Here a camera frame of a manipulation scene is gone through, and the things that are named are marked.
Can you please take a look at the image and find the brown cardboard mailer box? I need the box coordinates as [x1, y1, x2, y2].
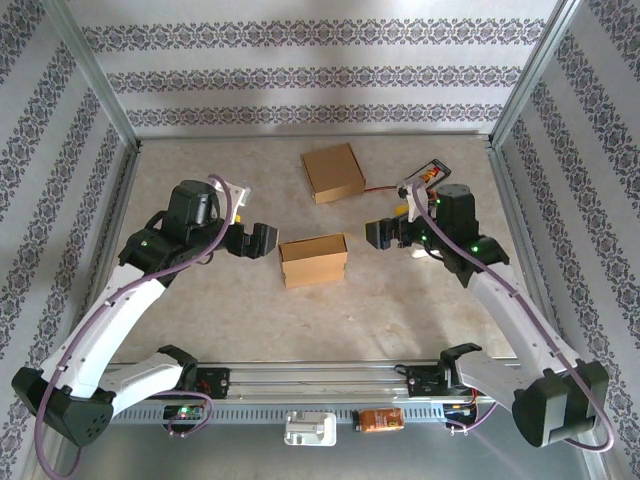
[277, 233, 350, 288]
[299, 142, 367, 205]

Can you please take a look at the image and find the black parallel charging board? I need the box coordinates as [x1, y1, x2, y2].
[402, 157, 454, 191]

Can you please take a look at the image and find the small green-lit circuit board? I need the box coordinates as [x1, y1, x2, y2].
[163, 403, 206, 421]

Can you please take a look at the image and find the orange battery pack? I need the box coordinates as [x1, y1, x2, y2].
[352, 407, 404, 432]

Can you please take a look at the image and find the grey metal sheet panel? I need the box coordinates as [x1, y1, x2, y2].
[27, 399, 611, 480]

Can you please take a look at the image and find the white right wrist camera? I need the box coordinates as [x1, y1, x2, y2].
[397, 180, 435, 224]

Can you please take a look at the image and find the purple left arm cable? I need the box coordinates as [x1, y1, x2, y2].
[37, 172, 236, 479]

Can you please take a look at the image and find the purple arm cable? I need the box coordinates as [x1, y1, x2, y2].
[412, 182, 616, 454]
[37, 172, 236, 479]

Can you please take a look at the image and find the aluminium side rail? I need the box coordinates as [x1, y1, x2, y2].
[485, 139, 574, 362]
[67, 142, 144, 365]

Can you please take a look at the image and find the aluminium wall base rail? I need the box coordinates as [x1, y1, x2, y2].
[134, 130, 494, 144]

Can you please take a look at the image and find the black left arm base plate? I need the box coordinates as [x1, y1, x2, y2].
[192, 367, 231, 401]

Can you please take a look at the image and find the aluminium corner post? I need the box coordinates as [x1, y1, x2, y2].
[42, 0, 140, 149]
[488, 0, 591, 146]

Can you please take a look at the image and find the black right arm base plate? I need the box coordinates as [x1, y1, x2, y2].
[407, 363, 497, 400]

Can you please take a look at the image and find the aluminium mounting rail beam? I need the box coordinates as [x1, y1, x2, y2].
[47, 360, 591, 404]

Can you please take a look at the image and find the grey slotted cable duct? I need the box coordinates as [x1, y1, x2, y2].
[112, 403, 449, 425]

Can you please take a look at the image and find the small wired circuit board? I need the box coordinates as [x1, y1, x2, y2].
[442, 399, 479, 426]

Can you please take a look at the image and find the white plastic bracket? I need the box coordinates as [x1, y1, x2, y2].
[283, 410, 337, 447]

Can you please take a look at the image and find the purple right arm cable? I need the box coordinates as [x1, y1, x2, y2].
[412, 182, 616, 454]

